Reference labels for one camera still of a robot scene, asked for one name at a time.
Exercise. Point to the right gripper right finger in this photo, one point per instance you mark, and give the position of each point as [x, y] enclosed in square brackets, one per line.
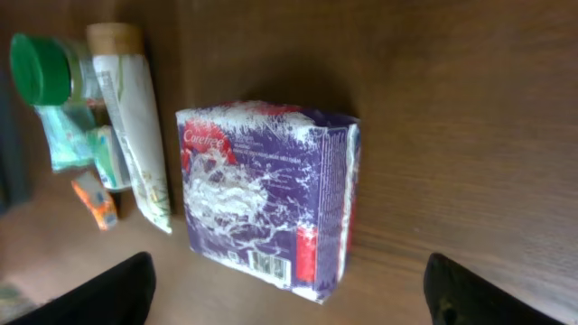
[455, 295]

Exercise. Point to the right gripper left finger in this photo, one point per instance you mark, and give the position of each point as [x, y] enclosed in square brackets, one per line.
[121, 295]

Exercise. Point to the orange tissue pack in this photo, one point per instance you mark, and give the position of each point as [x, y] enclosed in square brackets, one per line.
[97, 200]

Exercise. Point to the small teal tissue pack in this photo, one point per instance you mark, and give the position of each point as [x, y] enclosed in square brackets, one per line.
[108, 158]

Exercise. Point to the teal wipes packet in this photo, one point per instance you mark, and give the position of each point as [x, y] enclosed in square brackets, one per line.
[65, 129]

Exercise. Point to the purple red pad pack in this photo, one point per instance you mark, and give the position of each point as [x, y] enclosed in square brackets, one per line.
[270, 190]

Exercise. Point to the green lid jar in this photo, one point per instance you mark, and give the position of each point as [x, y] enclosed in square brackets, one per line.
[52, 72]

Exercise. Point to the white tube with tan cap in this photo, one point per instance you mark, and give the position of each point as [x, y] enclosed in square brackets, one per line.
[124, 78]

